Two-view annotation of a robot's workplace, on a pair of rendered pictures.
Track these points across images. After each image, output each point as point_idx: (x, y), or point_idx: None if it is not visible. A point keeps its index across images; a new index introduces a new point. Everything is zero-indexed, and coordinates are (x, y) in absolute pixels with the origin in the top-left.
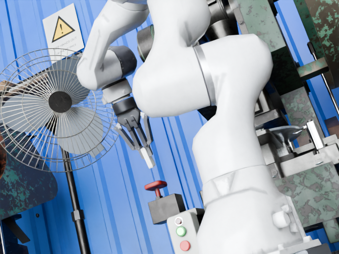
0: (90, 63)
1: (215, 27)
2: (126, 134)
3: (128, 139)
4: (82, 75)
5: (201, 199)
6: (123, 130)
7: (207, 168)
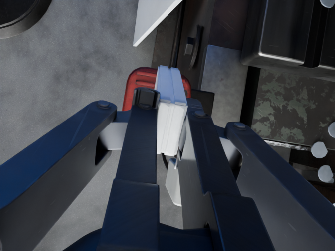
0: None
1: None
2: (54, 179)
3: (80, 183)
4: None
5: (249, 57)
6: (14, 224)
7: None
